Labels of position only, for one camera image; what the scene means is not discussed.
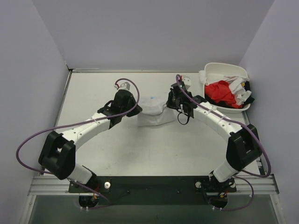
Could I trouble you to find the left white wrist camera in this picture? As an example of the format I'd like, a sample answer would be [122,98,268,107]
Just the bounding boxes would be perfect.
[114,82,130,91]

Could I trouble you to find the black t shirt in basket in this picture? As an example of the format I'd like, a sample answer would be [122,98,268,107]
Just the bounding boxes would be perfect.
[210,80,256,109]

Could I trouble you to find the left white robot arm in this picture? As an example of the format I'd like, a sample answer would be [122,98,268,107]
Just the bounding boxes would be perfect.
[38,90,142,192]

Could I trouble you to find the aluminium rail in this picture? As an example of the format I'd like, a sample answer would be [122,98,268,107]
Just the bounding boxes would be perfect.
[28,175,279,196]

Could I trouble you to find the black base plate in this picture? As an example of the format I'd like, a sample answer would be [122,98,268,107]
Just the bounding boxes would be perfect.
[67,176,238,208]

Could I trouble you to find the white clothes in basket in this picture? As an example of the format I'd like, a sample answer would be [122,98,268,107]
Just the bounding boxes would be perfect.
[199,70,252,107]

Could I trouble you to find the red t shirt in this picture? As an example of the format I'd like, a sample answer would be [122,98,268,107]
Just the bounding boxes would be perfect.
[204,80,242,109]

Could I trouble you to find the white t shirt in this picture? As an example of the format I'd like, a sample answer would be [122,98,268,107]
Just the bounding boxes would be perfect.
[137,96,176,126]

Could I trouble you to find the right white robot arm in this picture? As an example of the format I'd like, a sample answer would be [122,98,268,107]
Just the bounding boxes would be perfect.
[166,81,262,183]

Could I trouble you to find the white plastic laundry basket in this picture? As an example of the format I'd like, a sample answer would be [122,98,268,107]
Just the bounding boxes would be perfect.
[199,63,250,113]

